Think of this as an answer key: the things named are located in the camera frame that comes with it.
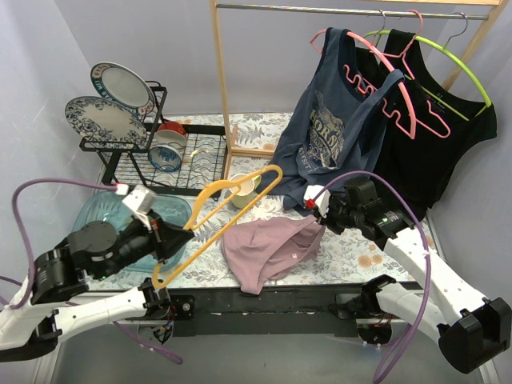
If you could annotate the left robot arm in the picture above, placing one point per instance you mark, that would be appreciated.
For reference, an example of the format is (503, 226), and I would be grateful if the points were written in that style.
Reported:
(95, 251)

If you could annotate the yellow green mug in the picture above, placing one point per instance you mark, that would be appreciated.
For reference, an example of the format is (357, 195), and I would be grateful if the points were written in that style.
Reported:
(245, 192)

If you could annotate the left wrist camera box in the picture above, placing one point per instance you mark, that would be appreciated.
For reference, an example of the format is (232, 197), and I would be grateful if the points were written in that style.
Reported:
(140, 201)

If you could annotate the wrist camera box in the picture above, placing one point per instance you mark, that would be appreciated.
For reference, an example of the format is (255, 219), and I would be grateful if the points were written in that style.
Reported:
(317, 197)
(140, 201)

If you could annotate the blue floral plate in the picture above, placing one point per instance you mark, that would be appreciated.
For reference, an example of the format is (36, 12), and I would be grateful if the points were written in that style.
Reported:
(105, 124)

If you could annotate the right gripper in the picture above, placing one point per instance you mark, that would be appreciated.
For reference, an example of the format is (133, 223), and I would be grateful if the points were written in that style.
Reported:
(334, 212)

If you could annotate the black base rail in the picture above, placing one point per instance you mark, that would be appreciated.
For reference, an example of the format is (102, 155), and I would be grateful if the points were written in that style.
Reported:
(314, 309)

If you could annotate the green hanger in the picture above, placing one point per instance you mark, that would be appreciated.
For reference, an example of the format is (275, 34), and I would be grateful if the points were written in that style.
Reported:
(443, 49)

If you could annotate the pink tank top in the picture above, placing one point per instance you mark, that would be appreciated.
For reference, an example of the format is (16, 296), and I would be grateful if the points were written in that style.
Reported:
(264, 250)

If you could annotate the floral table cloth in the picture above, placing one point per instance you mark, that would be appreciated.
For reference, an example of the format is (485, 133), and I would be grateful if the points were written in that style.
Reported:
(348, 258)

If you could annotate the black dish rack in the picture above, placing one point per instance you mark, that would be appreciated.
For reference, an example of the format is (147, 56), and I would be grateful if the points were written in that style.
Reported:
(203, 158)

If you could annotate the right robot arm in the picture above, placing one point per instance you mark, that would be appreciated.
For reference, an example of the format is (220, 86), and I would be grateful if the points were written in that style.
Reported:
(469, 328)

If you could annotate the black tank top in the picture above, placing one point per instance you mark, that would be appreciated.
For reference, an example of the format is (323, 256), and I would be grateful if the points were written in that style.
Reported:
(447, 127)

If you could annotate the red bowl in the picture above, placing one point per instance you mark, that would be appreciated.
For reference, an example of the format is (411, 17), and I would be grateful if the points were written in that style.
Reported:
(171, 133)

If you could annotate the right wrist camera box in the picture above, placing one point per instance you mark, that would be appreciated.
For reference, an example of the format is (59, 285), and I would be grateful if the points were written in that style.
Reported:
(317, 197)

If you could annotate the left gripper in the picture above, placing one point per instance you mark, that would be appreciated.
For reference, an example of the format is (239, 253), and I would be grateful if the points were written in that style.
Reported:
(158, 238)

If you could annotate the green rimmed plate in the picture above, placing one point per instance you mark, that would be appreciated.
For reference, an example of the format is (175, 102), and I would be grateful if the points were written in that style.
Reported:
(120, 84)

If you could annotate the wooden clothes rack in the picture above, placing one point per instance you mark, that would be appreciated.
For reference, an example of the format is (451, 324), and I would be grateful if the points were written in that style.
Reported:
(487, 21)

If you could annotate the blue floral bowl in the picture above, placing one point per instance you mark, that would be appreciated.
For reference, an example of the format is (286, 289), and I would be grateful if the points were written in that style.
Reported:
(165, 158)

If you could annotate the blue printed tank top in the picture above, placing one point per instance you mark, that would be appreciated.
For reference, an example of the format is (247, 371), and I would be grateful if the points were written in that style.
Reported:
(334, 128)

